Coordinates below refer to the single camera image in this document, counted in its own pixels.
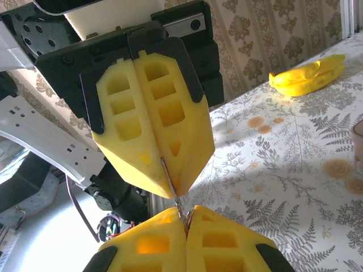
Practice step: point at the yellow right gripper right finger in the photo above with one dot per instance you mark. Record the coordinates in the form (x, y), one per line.
(227, 255)

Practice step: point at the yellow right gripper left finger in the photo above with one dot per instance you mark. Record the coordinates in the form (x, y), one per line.
(158, 255)

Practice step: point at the pink box with wedding couple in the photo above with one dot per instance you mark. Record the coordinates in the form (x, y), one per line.
(358, 144)

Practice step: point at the aluminium frame post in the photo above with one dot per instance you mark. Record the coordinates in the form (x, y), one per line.
(348, 17)

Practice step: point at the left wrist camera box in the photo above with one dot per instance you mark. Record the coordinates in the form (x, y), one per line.
(113, 20)

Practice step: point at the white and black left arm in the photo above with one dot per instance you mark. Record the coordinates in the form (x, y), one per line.
(42, 133)

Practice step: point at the yellow banana toy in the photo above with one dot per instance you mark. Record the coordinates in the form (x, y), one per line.
(303, 80)

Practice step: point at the thin metal strip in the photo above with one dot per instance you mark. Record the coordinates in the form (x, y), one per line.
(170, 181)

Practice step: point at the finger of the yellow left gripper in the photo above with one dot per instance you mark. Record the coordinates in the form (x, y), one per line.
(181, 136)
(124, 158)

